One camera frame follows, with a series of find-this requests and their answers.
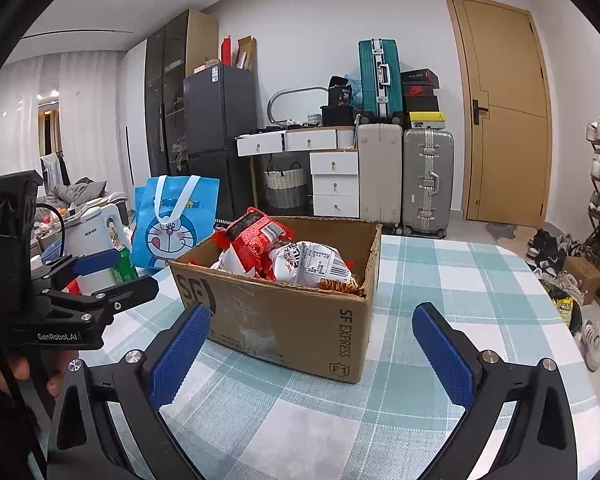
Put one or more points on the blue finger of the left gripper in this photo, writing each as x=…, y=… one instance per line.
x=99, y=261

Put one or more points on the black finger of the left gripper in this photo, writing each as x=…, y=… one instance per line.
x=122, y=297

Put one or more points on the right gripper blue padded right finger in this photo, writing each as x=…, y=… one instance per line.
x=539, y=442

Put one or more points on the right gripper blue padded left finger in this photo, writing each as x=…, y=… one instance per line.
x=84, y=442

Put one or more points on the person's left hand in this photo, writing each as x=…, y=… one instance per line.
x=21, y=370

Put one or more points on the white electric kettle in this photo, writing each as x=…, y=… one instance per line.
x=97, y=229

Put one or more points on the blue Doraemon tote bag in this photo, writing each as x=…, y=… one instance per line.
x=173, y=214

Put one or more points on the white sneaker on floor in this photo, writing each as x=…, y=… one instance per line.
x=591, y=340

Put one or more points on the trash bin with yellow wrappers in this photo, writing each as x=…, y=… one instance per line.
x=567, y=307

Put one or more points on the red black snack packet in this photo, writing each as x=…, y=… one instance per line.
x=246, y=244

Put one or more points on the checked green tablecloth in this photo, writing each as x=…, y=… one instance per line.
x=241, y=418

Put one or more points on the small cardboard box on floor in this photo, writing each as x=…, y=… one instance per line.
x=586, y=275

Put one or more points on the white red noodle snack bag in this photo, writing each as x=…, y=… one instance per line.
x=313, y=265

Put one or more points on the woven laundry basket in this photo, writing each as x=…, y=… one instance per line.
x=286, y=188

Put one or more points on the cardboard SF Express box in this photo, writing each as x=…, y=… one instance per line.
x=315, y=331

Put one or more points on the black refrigerator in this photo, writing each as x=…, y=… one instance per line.
x=219, y=106

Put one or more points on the dark glass cabinet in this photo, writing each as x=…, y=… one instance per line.
x=173, y=51

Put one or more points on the white drawer desk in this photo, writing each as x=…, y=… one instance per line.
x=328, y=155

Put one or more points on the oval mirror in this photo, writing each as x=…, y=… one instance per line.
x=295, y=105

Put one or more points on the wooden door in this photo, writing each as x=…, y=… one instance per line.
x=508, y=119

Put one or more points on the beige hard suitcase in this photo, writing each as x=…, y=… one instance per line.
x=380, y=173

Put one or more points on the silver aluminium suitcase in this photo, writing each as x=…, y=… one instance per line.
x=428, y=176

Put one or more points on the teal hard suitcase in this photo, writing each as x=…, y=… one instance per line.
x=382, y=99

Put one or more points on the stack of shoe boxes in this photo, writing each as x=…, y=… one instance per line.
x=420, y=102

